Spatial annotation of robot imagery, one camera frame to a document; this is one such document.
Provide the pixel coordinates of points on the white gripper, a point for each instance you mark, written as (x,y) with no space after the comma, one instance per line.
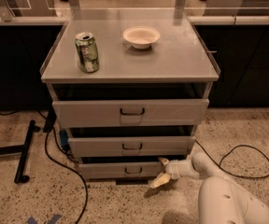
(173,168)

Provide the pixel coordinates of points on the grey bottom drawer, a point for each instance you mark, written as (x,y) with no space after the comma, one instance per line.
(147,169)

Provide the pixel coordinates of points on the grey drawer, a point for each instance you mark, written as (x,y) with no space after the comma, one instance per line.
(116,113)
(131,146)
(147,169)

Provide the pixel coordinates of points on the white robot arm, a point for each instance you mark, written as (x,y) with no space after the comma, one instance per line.
(220,200)

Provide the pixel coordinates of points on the grey middle drawer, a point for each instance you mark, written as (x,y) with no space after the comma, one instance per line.
(131,146)

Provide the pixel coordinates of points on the grey drawer cabinet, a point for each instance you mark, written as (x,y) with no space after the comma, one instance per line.
(174,67)

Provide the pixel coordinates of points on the grey top drawer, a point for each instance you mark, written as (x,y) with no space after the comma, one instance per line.
(116,113)

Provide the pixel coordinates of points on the blue tape floor mark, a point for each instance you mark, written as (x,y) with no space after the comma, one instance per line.
(44,220)

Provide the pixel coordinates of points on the white paper bowl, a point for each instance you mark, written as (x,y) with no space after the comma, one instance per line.
(141,37)

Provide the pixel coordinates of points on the black metal stand base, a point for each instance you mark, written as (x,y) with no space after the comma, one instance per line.
(22,150)

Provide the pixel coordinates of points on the green soda can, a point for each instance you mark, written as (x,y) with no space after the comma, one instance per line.
(87,52)

